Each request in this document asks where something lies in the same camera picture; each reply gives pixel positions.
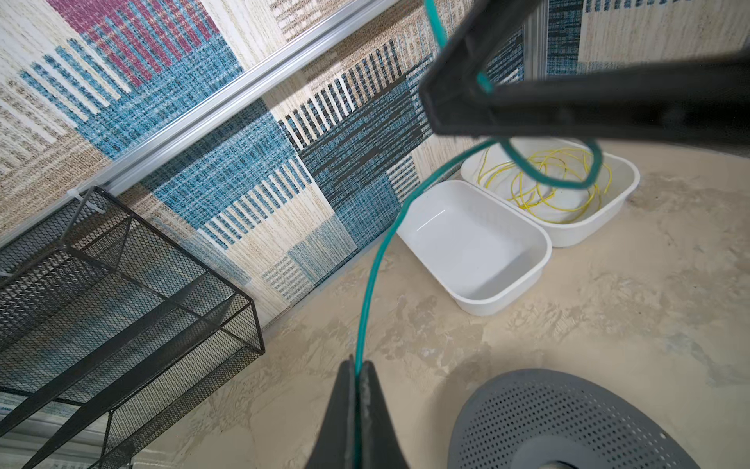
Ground white plastic tub right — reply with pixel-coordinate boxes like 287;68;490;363
460;138;641;248

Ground black wire mesh shelf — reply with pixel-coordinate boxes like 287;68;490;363
1;188;265;468

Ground white plastic tub left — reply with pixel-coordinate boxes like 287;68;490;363
396;180;553;317

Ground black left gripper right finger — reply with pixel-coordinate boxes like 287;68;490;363
357;361;409;468

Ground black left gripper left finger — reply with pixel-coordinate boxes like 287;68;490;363
306;359;357;469

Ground yellow cable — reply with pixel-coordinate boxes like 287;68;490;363
475;145;613;225

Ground black perforated cable spool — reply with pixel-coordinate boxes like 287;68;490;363
447;369;697;468

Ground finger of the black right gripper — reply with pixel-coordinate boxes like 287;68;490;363
419;1;542;135
433;53;749;147

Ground white plastic tub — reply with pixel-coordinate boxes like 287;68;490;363
396;180;553;317
460;138;641;248

